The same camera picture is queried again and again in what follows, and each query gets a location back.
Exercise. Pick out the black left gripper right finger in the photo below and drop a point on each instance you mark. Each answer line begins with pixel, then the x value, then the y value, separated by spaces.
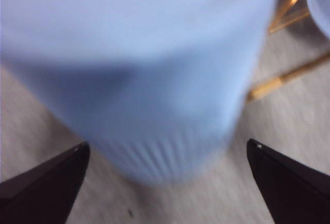
pixel 296 195

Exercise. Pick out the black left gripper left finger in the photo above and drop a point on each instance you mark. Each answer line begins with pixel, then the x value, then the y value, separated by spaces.
pixel 38 198

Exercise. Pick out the blue ribbed plastic cup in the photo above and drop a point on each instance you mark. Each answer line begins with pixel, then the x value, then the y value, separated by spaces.
pixel 144 79
pixel 321 5

